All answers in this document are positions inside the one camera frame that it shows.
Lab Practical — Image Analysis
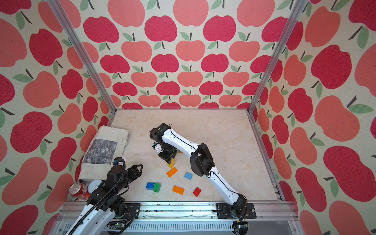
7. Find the light blue lego brick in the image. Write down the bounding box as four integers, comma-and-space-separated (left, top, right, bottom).
184, 172, 193, 180

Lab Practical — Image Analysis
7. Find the orange lego plate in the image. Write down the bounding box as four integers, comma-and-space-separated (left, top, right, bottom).
172, 186, 185, 195
166, 167, 178, 178

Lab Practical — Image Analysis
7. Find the left aluminium frame post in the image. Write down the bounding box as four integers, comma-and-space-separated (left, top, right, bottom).
47, 0, 117, 115

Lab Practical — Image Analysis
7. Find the red soda can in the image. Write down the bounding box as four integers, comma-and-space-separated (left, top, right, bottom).
69, 183, 91, 200

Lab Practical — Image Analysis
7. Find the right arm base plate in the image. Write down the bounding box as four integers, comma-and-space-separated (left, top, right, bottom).
213, 203, 257, 219

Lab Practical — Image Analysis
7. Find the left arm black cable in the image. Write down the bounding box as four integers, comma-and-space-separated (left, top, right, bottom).
67, 157, 127, 235

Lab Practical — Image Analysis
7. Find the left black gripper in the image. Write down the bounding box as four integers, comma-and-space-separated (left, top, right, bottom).
116, 164, 145, 194

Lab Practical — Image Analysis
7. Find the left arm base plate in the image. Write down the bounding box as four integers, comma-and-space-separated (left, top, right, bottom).
110, 203, 141, 226

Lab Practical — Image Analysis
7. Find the orange lego plate bottom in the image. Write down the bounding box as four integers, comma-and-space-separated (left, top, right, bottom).
172, 186, 185, 195

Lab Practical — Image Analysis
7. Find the red lego brick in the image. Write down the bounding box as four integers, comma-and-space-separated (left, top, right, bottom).
193, 187, 202, 197

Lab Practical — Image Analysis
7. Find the right aluminium frame post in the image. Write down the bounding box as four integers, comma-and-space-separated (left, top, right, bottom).
247, 0, 308, 116

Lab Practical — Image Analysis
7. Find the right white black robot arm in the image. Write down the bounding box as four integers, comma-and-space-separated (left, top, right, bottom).
149, 123, 248, 220

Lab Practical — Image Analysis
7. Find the blue lego brick left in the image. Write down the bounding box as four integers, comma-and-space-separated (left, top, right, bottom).
146, 182, 155, 190

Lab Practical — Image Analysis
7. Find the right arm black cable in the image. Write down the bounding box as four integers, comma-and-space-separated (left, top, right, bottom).
167, 124, 244, 203

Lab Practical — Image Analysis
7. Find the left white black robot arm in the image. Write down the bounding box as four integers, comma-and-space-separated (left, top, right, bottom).
67, 161, 143, 235

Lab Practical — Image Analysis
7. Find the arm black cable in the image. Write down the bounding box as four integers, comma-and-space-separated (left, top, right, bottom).
167, 124, 244, 203
67, 157, 127, 235

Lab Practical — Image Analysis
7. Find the green lego brick left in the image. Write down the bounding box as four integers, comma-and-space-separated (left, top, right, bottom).
153, 183, 161, 193

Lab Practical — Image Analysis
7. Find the front aluminium rail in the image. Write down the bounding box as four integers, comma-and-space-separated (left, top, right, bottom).
47, 201, 304, 235

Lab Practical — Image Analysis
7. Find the yellow square lego brick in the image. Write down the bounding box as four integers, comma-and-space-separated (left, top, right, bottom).
167, 159, 175, 168

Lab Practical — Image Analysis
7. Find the aluminium frame post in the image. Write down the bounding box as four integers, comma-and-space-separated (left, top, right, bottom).
247, 0, 308, 116
47, 0, 117, 115

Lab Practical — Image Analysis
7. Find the folded beige printed cloth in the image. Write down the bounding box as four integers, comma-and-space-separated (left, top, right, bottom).
78, 126, 129, 182

